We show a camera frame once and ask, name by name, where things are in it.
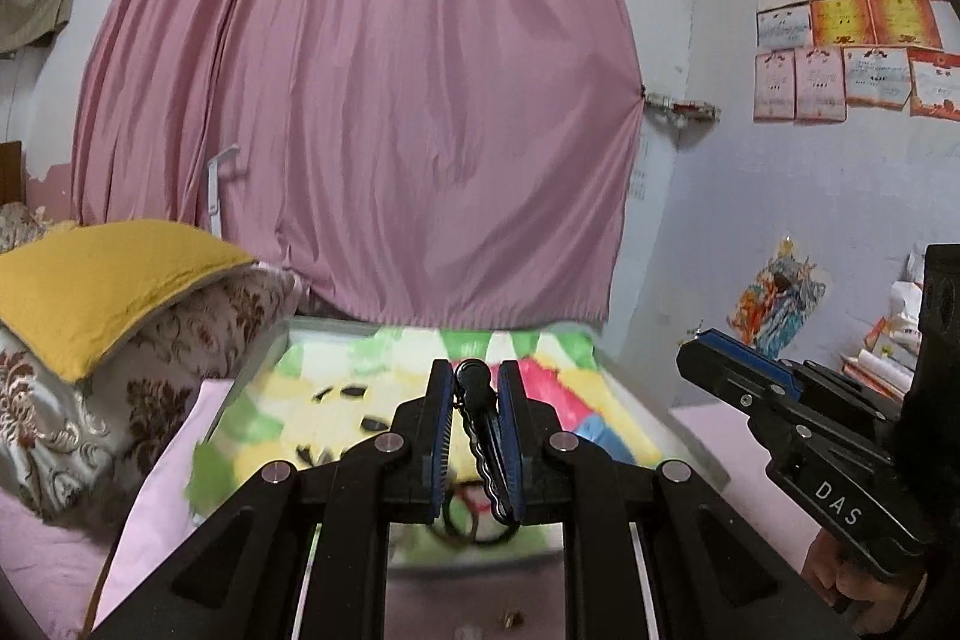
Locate black wavy hair clip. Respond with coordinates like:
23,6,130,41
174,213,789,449
454,357,517,526

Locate person right hand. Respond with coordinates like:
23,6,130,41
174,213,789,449
800,530,928,635

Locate colourful painted paper liner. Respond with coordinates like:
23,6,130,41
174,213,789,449
185,326,662,518

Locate stack of books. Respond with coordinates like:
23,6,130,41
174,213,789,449
841,247,926,403

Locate grey cardboard tray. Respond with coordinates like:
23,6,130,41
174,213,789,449
187,313,734,573

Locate floral satin pillow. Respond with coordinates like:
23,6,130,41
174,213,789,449
2,226,302,523

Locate pink bed sheet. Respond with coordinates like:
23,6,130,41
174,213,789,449
2,380,817,638

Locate yellow pillow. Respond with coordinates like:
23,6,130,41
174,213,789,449
2,220,256,383

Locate pink curtain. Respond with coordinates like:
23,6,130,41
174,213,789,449
71,0,643,330

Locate wooden headboard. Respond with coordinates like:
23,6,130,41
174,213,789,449
0,142,25,205

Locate green hanging cloth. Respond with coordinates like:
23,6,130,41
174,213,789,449
0,0,73,57

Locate colourful wall sticker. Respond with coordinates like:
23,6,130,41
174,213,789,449
727,237,832,359

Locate white window handle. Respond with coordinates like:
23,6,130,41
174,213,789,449
205,145,239,239

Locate certificates on wall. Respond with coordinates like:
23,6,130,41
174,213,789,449
754,0,958,124

